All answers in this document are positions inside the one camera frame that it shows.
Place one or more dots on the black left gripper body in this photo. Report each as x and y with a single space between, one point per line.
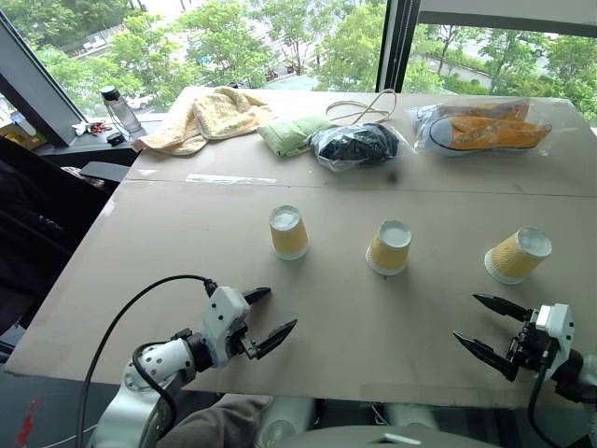
239 343

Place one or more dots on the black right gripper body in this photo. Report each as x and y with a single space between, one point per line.
531 347

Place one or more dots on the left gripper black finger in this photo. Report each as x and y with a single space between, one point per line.
255 294
275 337

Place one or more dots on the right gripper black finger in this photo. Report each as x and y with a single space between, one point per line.
506 306
490 354

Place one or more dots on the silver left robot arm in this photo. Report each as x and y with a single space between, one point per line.
163 359

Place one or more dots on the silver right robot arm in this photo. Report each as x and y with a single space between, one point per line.
580 375

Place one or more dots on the yellow ribbed paper cup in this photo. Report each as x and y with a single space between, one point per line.
513 259
289 238
389 252

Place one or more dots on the brown fabric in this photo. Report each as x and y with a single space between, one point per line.
214 420

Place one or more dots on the silver round robot body part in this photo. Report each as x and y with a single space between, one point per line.
284 420

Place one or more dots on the clear tape strip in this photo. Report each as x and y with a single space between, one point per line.
231 179

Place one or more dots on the silver robot torso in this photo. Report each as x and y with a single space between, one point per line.
373 439

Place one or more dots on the folded light green cloth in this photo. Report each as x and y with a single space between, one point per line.
284 133

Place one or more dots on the orange canvas shoe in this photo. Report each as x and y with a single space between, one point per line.
494 135
485 111

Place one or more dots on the black garment in plastic bag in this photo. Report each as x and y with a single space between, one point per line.
356 147

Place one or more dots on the pale yellow towel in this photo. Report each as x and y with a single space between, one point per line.
210 119

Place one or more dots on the clear plastic shoe bag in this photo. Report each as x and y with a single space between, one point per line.
424 140

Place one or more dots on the small black round object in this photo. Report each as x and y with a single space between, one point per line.
114 138

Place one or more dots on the clear bottle with black cap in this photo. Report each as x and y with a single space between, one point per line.
122 112

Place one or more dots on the small red object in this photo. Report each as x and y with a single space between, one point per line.
99 128

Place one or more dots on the dark chair with jacket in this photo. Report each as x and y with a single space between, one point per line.
37 224

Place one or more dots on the crumpled white tissue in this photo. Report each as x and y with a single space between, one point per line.
80 129

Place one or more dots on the yellow green box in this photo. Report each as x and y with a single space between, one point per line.
21 135

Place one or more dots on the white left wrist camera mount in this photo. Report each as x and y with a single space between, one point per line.
225 313

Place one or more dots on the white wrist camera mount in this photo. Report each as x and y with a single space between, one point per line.
559 326
225 313

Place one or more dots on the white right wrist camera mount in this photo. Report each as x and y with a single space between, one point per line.
559 326

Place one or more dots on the dark vertical window frame post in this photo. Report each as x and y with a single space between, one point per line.
396 46

